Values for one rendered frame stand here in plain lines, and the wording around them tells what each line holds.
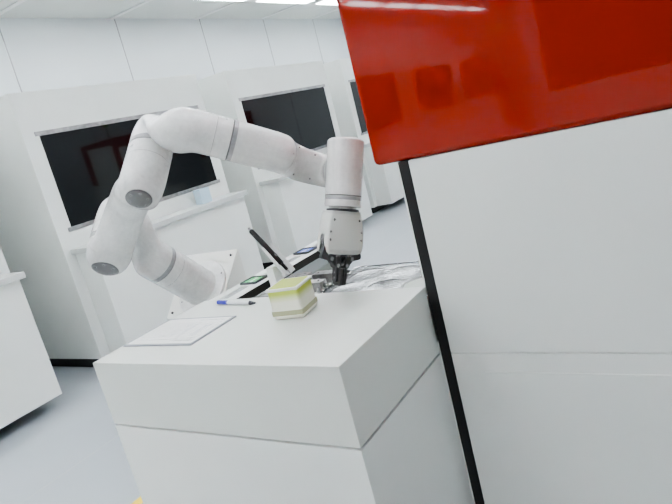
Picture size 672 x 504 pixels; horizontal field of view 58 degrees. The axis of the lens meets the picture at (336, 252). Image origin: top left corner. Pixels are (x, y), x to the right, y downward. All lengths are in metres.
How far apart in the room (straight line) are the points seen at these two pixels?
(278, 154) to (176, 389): 0.53
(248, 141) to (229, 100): 4.80
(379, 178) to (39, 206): 4.56
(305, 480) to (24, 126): 3.84
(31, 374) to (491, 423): 3.34
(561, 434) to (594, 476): 0.10
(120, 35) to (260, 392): 5.74
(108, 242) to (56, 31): 4.61
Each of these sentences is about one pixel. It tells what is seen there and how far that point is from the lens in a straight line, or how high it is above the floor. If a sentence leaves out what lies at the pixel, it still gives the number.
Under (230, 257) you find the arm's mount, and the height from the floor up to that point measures 0.98.
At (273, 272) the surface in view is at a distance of 1.36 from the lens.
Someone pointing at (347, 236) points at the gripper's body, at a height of 1.07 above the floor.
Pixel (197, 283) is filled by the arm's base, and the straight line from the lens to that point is 1.91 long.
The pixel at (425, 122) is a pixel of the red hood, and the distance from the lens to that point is 1.14.
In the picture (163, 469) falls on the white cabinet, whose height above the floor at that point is 0.72.
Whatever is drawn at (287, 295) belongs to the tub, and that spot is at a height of 1.02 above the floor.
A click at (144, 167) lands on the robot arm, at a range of 1.40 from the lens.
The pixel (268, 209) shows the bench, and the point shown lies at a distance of 6.18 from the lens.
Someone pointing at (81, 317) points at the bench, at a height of 0.41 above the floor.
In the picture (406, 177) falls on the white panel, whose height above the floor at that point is 1.19.
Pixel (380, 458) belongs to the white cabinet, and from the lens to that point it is 1.08.
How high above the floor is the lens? 1.33
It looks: 12 degrees down
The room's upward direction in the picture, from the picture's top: 14 degrees counter-clockwise
